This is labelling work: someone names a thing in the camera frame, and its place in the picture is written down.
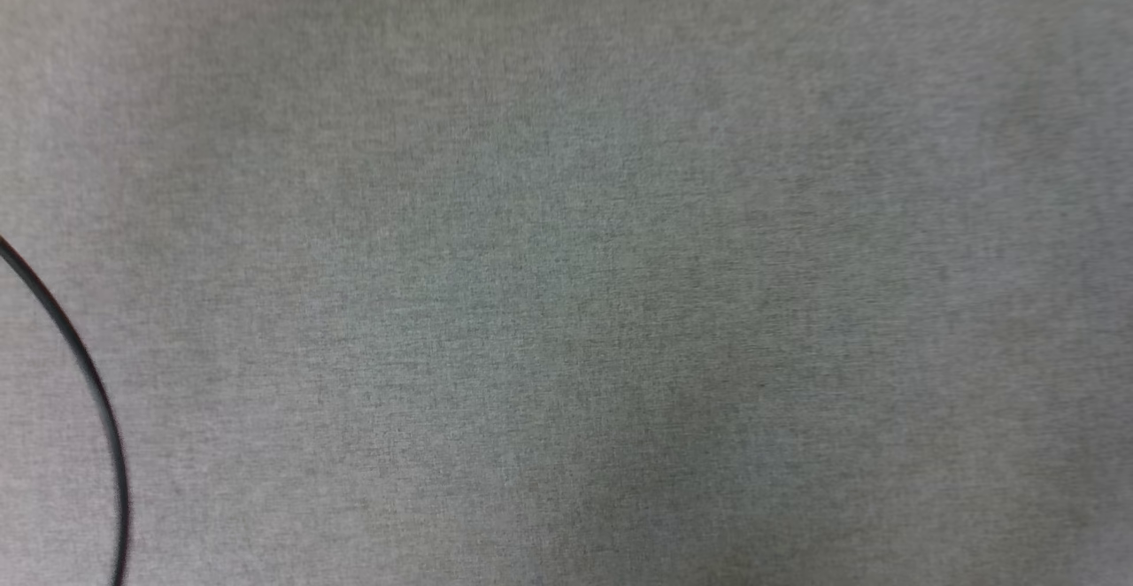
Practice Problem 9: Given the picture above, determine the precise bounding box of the grey fabric sofa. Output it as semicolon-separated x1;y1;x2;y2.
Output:
0;0;1133;586

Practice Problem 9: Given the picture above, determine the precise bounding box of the thin black cable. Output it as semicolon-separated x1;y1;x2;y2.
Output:
0;235;131;586

